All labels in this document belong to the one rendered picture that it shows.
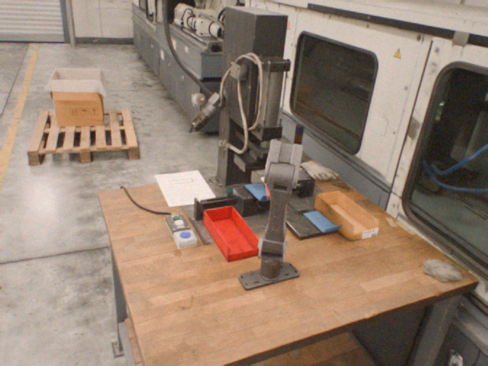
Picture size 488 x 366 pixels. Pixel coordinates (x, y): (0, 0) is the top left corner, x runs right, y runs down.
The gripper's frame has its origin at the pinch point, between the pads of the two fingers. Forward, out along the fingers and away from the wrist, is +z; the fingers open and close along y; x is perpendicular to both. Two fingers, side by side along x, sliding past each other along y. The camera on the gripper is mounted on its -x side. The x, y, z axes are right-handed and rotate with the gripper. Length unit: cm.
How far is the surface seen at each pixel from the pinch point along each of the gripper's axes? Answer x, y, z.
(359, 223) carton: -36.7, -14.6, 0.8
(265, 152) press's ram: 2.1, 12.7, -11.9
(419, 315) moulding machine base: -63, -50, 21
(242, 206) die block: 7.2, 2.0, 9.0
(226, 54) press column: 9, 56, -21
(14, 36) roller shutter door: 121, 770, 532
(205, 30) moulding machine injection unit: -106, 342, 165
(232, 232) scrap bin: 14.4, -8.1, 9.7
